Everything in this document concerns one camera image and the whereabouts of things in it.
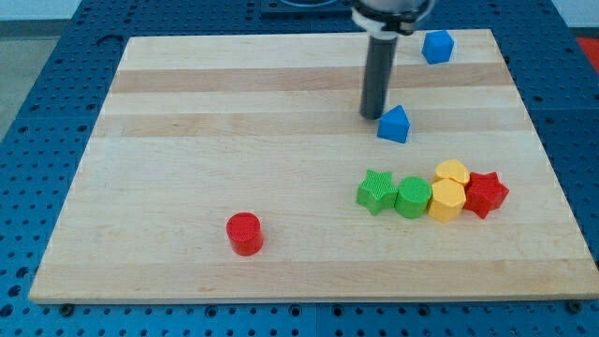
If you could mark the silver and white tool mount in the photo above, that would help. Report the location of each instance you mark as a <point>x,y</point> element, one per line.
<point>387,19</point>

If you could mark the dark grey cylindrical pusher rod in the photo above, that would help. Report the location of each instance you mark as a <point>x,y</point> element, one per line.
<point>379,62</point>

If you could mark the blue triangle block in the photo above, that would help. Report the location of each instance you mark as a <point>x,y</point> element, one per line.
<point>394,125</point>

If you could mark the blue cube block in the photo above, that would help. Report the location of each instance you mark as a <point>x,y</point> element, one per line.
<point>437,47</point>

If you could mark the green star block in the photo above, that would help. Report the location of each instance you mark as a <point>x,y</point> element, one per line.
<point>377,191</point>

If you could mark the yellow heart block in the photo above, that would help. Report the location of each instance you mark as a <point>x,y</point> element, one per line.
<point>452,169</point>

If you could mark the green cylinder block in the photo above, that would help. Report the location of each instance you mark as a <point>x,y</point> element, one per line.
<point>413,197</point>

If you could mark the yellow hexagon block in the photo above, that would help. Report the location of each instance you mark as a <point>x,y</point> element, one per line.
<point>447,200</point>

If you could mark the red star block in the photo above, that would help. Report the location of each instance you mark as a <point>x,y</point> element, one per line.
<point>484,193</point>

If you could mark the light wooden board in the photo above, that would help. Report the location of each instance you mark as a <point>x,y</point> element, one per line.
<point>196,129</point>

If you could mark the red cylinder block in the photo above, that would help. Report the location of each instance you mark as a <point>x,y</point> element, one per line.
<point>244,233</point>

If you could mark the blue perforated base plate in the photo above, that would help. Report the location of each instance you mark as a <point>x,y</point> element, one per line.
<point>45,142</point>

